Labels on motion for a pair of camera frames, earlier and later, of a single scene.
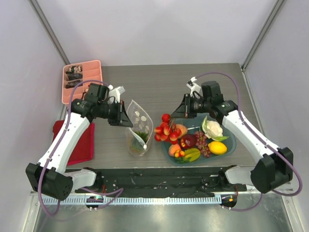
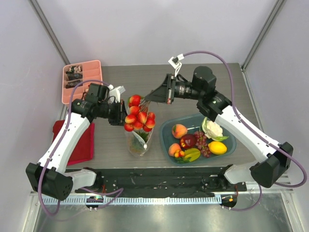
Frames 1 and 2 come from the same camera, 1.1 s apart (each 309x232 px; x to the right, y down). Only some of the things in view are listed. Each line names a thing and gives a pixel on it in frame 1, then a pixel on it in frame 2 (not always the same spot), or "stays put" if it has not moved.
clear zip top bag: [138, 138] stays put
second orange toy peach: [172, 148] stays put
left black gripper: [121, 118] stays put
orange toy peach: [183, 129] stays put
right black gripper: [187, 106] → [172, 89]
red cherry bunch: [167, 130] → [139, 117]
